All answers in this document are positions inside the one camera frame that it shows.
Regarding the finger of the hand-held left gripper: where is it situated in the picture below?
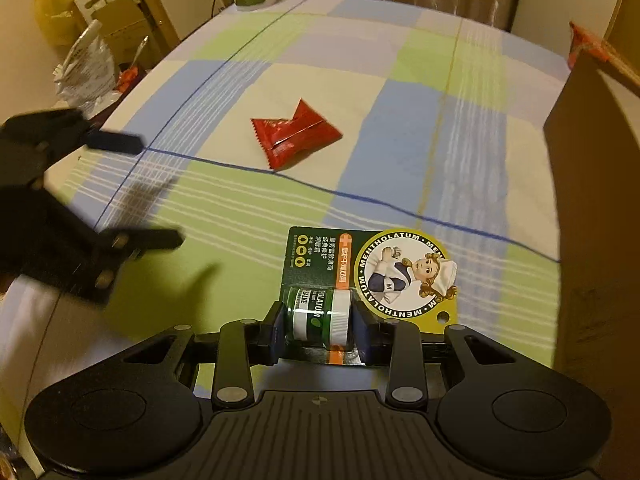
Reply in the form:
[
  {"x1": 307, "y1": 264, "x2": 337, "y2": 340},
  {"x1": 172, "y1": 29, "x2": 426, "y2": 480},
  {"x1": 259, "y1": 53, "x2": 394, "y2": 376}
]
[
  {"x1": 90, "y1": 227, "x2": 183, "y2": 306},
  {"x1": 0, "y1": 107, "x2": 143, "y2": 188}
]

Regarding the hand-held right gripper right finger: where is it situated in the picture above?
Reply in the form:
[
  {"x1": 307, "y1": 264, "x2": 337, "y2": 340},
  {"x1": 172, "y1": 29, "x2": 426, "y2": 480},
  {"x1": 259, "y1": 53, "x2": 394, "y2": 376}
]
[{"x1": 351, "y1": 299, "x2": 518, "y2": 408}]

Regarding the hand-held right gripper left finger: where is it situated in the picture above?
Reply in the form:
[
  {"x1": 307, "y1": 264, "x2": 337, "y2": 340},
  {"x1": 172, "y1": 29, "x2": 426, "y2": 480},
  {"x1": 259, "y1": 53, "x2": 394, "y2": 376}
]
[{"x1": 122, "y1": 301, "x2": 286, "y2": 409}]

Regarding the green balm blister card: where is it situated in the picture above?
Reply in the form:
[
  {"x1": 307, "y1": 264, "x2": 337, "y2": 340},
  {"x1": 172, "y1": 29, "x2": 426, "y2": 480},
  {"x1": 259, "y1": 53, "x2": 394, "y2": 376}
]
[{"x1": 277, "y1": 226, "x2": 461, "y2": 366}]

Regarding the red snack packet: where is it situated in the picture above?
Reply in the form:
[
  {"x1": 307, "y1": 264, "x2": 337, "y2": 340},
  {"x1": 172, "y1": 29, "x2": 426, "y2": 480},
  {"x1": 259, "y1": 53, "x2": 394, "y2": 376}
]
[{"x1": 250, "y1": 98, "x2": 344, "y2": 171}]

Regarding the brown cardboard box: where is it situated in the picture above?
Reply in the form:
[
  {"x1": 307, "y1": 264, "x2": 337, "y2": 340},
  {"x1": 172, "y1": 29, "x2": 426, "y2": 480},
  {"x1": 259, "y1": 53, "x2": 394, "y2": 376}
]
[{"x1": 544, "y1": 50, "x2": 640, "y2": 376}]

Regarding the checked cloth covered desktop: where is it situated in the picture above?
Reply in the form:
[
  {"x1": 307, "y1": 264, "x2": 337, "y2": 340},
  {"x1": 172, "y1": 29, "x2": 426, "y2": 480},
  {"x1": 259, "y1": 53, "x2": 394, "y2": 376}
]
[{"x1": 0, "y1": 0, "x2": 571, "y2": 411}]

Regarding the printed clear plastic bag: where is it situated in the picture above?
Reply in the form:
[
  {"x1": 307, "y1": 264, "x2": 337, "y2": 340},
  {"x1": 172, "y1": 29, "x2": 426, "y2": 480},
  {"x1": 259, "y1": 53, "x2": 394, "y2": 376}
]
[{"x1": 52, "y1": 20, "x2": 121, "y2": 116}]

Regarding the silver pen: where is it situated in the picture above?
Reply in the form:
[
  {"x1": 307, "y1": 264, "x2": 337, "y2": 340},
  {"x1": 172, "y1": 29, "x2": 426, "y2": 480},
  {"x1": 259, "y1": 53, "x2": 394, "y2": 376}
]
[{"x1": 131, "y1": 35, "x2": 150, "y2": 68}]

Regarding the small cardboard carton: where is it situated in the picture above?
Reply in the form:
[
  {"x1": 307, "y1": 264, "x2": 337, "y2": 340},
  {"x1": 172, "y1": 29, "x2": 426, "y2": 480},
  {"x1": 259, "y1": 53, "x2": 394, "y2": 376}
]
[{"x1": 95, "y1": 0, "x2": 163, "y2": 68}]

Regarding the yellow plastic bag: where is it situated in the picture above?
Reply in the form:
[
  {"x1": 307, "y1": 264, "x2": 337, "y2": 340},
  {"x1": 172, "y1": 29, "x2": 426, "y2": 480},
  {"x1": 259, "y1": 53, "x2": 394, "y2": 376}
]
[{"x1": 32, "y1": 0, "x2": 103, "y2": 46}]

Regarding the wooden door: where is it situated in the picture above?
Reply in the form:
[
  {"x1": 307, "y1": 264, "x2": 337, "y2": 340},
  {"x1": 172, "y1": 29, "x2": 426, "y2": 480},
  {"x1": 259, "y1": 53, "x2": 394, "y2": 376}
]
[{"x1": 602, "y1": 0, "x2": 640, "y2": 61}]

